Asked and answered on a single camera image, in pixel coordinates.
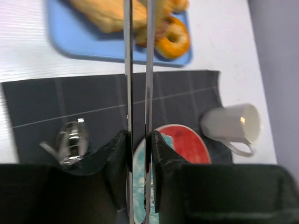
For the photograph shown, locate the orange glazed donut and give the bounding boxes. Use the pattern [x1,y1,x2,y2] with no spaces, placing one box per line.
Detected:
[155,16,190,59]

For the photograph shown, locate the striped crescent roll bread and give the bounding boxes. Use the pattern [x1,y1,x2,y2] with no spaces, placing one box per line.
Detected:
[171,0,189,13]

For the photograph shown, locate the brown cake slice bread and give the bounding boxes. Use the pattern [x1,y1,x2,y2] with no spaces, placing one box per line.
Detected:
[135,0,173,47]

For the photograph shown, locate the white ceramic mug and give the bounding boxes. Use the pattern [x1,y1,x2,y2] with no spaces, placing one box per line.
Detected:
[200,103,261,157]

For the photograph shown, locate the pale triangular scone bread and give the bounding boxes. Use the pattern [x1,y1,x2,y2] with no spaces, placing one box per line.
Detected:
[70,0,147,33]

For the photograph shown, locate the red and teal plate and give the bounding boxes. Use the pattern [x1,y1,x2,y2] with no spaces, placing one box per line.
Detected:
[133,124,211,224]

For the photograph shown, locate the metal serving tongs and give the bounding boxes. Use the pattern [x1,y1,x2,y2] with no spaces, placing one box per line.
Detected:
[123,0,155,224]

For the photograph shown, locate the dark grid placemat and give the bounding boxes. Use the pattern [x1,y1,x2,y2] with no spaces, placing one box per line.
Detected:
[2,70,221,164]

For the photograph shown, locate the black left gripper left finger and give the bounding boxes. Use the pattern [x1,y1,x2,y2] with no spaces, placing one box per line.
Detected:
[0,131,128,224]

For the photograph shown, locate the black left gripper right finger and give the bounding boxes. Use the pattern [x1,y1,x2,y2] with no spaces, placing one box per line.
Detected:
[151,131,299,224]

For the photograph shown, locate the blue plastic tray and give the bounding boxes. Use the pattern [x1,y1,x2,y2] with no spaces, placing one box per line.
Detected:
[44,0,192,67]

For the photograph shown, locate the pink handled spoon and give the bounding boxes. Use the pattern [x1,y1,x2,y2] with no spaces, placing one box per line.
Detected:
[39,118,89,167]

